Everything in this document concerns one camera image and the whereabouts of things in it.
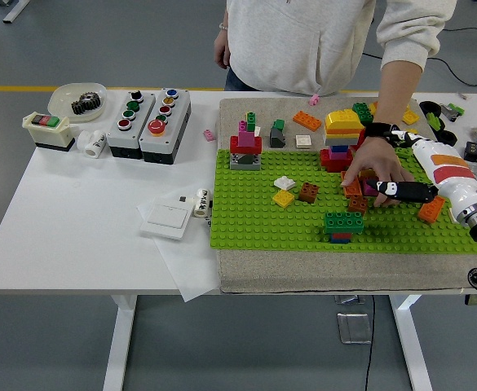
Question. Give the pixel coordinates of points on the person's right hand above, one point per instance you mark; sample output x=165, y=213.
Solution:
x=222, y=51

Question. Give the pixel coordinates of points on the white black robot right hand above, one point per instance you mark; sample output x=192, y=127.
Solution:
x=450, y=171

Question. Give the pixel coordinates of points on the person's left hand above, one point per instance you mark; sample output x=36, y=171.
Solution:
x=374, y=163

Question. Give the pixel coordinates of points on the pink square brick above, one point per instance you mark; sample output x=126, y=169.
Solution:
x=370, y=190

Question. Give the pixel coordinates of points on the orange long brick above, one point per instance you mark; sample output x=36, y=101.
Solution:
x=307, y=120
x=430, y=211
x=352, y=190

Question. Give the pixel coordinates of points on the brown square brick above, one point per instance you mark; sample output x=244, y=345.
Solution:
x=357, y=204
x=309, y=192

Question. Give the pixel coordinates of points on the dark green long brick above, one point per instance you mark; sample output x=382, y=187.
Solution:
x=344, y=222

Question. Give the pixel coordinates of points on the small pink brick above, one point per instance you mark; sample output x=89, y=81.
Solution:
x=209, y=135
x=314, y=99

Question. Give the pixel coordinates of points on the person's left forearm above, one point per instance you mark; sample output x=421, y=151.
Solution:
x=397, y=93

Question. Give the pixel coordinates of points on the red chunky brick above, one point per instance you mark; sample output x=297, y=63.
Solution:
x=360, y=140

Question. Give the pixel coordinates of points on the white flat square brick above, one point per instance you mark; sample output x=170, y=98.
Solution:
x=451, y=215
x=303, y=141
x=284, y=183

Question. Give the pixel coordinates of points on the burger-shaped multicolour brick tower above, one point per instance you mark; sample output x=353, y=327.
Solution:
x=342, y=124

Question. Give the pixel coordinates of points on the dark green chunky brick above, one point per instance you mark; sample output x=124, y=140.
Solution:
x=362, y=112

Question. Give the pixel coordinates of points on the red yellow orange curved bricks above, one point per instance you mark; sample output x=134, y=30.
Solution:
x=372, y=108

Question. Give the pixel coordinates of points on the yellow flat square brick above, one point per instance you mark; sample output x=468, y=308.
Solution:
x=283, y=198
x=410, y=117

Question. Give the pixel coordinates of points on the red and blue brick stack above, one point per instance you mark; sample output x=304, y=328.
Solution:
x=341, y=238

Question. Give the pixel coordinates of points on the red pink grey brick tower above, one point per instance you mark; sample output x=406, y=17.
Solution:
x=245, y=143

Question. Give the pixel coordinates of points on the grey slope brick green top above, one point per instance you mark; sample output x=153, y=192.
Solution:
x=277, y=138

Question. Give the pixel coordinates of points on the green studded baseplate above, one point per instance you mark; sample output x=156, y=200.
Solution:
x=254, y=220

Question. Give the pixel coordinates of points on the black wrist watch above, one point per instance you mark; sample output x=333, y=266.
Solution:
x=378, y=131

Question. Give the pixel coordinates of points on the lime green plastic piece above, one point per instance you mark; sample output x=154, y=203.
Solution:
x=433, y=120

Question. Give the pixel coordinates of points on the green and grey clip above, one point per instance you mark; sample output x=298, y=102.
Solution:
x=454, y=109

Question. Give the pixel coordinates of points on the black tape roll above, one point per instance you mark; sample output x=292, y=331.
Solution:
x=423, y=108

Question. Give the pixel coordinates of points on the person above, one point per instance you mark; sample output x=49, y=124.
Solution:
x=295, y=40

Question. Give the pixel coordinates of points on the grey emergency-stop control box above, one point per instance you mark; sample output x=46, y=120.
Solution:
x=169, y=138

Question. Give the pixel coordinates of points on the grey-brown mat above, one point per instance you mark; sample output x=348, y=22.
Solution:
x=303, y=269

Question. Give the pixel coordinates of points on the grey four-button control box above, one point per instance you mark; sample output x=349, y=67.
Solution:
x=117, y=140

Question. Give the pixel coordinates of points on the silver floor socket lid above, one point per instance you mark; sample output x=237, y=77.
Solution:
x=354, y=328
x=350, y=299

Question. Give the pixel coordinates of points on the black metal gear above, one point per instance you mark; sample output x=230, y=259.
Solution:
x=86, y=104

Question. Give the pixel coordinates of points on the white labelled tube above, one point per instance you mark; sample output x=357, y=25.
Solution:
x=201, y=203

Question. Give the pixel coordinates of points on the white pipe tee fitting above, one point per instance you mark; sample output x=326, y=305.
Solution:
x=87, y=142

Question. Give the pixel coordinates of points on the white plastic bowl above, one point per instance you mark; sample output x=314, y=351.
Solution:
x=63, y=102

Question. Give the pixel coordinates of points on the white table leg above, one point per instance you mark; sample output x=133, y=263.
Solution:
x=409, y=346
x=117, y=346

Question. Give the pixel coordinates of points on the white distant table foot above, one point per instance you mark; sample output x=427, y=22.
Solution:
x=16, y=8

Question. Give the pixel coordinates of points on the white paper sheet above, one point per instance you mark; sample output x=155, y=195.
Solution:
x=189, y=269

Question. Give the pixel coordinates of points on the white wall switch plate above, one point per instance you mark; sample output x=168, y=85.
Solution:
x=166, y=222

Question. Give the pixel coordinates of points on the cream red-green switch box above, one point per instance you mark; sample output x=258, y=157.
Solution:
x=50, y=136

